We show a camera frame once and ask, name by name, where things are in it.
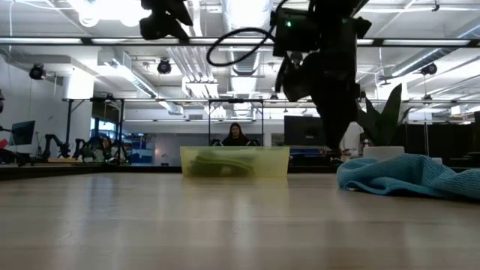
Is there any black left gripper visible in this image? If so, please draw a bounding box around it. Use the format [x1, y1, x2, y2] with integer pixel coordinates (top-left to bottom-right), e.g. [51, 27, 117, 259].
[139, 0, 194, 41]

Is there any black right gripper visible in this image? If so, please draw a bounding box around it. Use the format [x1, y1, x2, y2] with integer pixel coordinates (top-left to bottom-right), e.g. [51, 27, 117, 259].
[275, 16, 372, 152]

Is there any yellow translucent plastic bin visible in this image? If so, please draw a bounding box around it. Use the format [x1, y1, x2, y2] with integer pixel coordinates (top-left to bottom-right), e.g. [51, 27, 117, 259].
[179, 145, 290, 179]

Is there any teal microfiber towel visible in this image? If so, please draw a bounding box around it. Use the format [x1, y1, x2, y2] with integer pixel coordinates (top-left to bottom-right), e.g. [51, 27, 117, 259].
[336, 152, 480, 200]

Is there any lime green microfiber towel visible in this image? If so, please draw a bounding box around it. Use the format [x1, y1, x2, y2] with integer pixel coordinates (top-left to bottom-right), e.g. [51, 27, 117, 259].
[187, 149, 260, 177]

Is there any large black computer monitor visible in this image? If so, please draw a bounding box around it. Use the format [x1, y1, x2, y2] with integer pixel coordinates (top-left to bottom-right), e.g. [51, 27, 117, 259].
[283, 115, 327, 147]

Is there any black ceiling spotlight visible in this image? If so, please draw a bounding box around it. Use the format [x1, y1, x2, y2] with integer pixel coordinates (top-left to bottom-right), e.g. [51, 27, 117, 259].
[419, 62, 438, 77]
[28, 63, 47, 82]
[156, 58, 173, 76]

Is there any snake plant in white pot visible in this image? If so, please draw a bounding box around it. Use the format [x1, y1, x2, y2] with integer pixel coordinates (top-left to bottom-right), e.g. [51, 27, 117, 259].
[355, 82, 414, 161]

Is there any black office partition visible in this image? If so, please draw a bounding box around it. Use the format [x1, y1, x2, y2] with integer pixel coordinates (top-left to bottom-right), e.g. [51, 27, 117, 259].
[403, 122, 480, 166]

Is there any overhead light bar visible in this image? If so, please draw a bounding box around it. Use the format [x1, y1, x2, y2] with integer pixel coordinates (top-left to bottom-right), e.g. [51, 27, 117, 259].
[0, 36, 480, 47]

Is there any lit blue monitor screen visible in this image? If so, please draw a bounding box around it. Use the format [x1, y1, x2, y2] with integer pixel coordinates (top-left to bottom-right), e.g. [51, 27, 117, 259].
[91, 118, 114, 132]

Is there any small black monitor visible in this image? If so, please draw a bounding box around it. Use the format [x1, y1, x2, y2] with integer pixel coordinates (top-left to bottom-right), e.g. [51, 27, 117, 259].
[10, 120, 37, 146]

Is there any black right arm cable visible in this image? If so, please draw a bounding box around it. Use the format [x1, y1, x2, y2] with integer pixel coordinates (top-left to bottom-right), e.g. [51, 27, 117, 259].
[205, 0, 290, 68]

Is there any black workstation frame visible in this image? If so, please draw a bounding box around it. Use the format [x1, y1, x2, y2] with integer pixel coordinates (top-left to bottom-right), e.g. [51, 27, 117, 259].
[65, 97, 127, 162]

